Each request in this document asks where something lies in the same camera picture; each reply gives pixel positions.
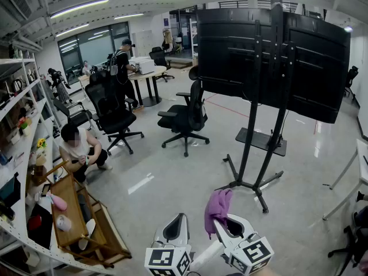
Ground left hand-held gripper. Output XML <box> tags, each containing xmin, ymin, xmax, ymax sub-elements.
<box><xmin>144</xmin><ymin>213</ymin><xmax>193</xmax><ymax>276</ymax></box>

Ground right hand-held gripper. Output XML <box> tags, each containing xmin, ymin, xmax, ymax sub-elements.
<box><xmin>213</xmin><ymin>213</ymin><xmax>274</xmax><ymax>275</ymax></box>

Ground purple cloth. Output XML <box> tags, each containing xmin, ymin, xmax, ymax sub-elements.
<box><xmin>204</xmin><ymin>187</ymin><xmax>233</xmax><ymax>240</ymax></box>

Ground large black TV back panel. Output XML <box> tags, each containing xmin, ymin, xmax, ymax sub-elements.
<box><xmin>196</xmin><ymin>7</ymin><xmax>351</xmax><ymax>124</ymax></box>

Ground person's right forearm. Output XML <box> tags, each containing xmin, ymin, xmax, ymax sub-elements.
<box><xmin>252</xmin><ymin>264</ymin><xmax>281</xmax><ymax>276</ymax></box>

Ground white slippers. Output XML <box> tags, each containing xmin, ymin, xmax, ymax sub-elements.
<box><xmin>77</xmin><ymin>218</ymin><xmax>96</xmax><ymax>251</ymax></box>

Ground wooden trolley cart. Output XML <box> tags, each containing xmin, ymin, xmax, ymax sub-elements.
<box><xmin>44</xmin><ymin>159</ymin><xmax>132</xmax><ymax>269</ymax></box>

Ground white pink roll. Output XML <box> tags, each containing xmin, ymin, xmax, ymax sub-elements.
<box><xmin>56</xmin><ymin>214</ymin><xmax>72</xmax><ymax>232</ymax></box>

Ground black mesh office chair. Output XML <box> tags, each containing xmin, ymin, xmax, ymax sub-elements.
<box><xmin>157</xmin><ymin>66</ymin><xmax>210</xmax><ymax>158</ymax></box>

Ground pink bottle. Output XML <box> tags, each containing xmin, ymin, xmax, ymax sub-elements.
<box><xmin>45</xmin><ymin>193</ymin><xmax>68</xmax><ymax>212</ymax></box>

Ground grey office chair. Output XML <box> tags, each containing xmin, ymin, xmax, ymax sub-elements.
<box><xmin>327</xmin><ymin>211</ymin><xmax>368</xmax><ymax>276</ymax></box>

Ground black bag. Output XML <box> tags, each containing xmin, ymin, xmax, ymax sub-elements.
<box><xmin>27</xmin><ymin>202</ymin><xmax>54</xmax><ymax>250</ymax></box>

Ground black high-back office chair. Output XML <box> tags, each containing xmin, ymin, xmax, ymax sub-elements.
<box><xmin>85</xmin><ymin>70</ymin><xmax>145</xmax><ymax>155</ymax></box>

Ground black chair with chrome arms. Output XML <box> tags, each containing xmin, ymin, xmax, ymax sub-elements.
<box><xmin>53</xmin><ymin>98</ymin><xmax>97</xmax><ymax>132</ymax></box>

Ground round wooden table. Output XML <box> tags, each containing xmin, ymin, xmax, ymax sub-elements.
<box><xmin>128</xmin><ymin>65</ymin><xmax>167</xmax><ymax>108</ymax></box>

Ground white box appliance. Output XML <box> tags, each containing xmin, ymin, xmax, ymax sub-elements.
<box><xmin>135</xmin><ymin>58</ymin><xmax>156</xmax><ymax>75</ymax></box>

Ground white metal shelf unit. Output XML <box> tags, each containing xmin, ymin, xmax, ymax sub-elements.
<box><xmin>0</xmin><ymin>53</ymin><xmax>116</xmax><ymax>276</ymax></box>

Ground red potted plant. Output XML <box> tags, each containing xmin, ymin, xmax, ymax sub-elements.
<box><xmin>17</xmin><ymin>116</ymin><xmax>32</xmax><ymax>136</ymax></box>

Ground coats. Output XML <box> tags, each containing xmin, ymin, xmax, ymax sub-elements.
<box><xmin>162</xmin><ymin>28</ymin><xmax>182</xmax><ymax>54</ymax></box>

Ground white lockers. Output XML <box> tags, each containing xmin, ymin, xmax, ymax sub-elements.
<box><xmin>131</xmin><ymin>29</ymin><xmax>153</xmax><ymax>58</ymax></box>

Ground large glass window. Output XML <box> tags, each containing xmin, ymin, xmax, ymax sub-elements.
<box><xmin>57</xmin><ymin>21</ymin><xmax>132</xmax><ymax>85</ymax></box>

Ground long ceiling light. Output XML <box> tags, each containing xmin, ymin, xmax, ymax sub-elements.
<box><xmin>50</xmin><ymin>0</ymin><xmax>110</xmax><ymax>19</ymax></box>
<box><xmin>113</xmin><ymin>12</ymin><xmax>145</xmax><ymax>20</ymax></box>
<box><xmin>55</xmin><ymin>23</ymin><xmax>90</xmax><ymax>37</ymax></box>

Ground black power cable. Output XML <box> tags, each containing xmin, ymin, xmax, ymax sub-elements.
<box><xmin>270</xmin><ymin>108</ymin><xmax>289</xmax><ymax>146</ymax></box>

